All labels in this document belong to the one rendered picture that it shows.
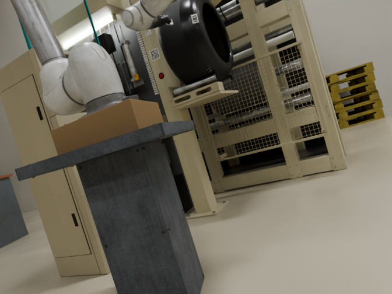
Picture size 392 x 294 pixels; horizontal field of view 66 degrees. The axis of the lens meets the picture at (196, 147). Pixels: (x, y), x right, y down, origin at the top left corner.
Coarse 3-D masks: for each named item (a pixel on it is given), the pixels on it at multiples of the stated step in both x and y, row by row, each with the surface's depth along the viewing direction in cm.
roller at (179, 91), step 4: (208, 76) 194; (212, 76) 192; (216, 76) 191; (200, 80) 197; (204, 80) 195; (208, 80) 194; (212, 80) 193; (188, 84) 201; (192, 84) 199; (196, 84) 198; (200, 84) 197; (204, 84) 197; (180, 88) 204; (184, 88) 202; (188, 88) 201; (192, 88) 200; (176, 92) 205; (180, 92) 205; (184, 92) 204
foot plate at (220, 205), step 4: (220, 204) 230; (224, 204) 227; (216, 208) 222; (220, 208) 219; (192, 212) 231; (204, 212) 221; (208, 212) 218; (212, 212) 213; (216, 212) 212; (188, 216) 222; (192, 216) 220; (196, 216) 217; (200, 216) 216; (204, 216) 214
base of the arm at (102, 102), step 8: (104, 96) 105; (112, 96) 106; (120, 96) 109; (128, 96) 110; (136, 96) 109; (88, 104) 107; (96, 104) 105; (104, 104) 105; (112, 104) 104; (88, 112) 108
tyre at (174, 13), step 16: (192, 0) 185; (208, 0) 203; (176, 16) 183; (208, 16) 223; (160, 32) 189; (176, 32) 183; (192, 32) 179; (208, 32) 231; (224, 32) 220; (176, 48) 185; (192, 48) 182; (208, 48) 183; (224, 48) 230; (176, 64) 191; (192, 64) 188; (208, 64) 188; (224, 64) 199; (192, 80) 200
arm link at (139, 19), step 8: (128, 8) 136; (136, 8) 137; (144, 8) 136; (128, 16) 135; (136, 16) 136; (144, 16) 138; (152, 16) 139; (128, 24) 137; (136, 24) 138; (144, 24) 141
